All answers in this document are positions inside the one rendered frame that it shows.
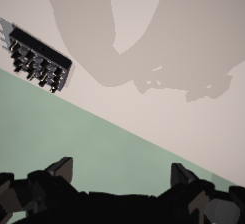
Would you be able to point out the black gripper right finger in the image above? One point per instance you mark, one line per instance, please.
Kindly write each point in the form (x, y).
(188, 201)

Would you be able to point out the black knob box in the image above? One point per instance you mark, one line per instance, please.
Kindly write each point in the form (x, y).
(57, 66)

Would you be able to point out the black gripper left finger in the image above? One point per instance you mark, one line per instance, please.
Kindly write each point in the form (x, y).
(48, 191)

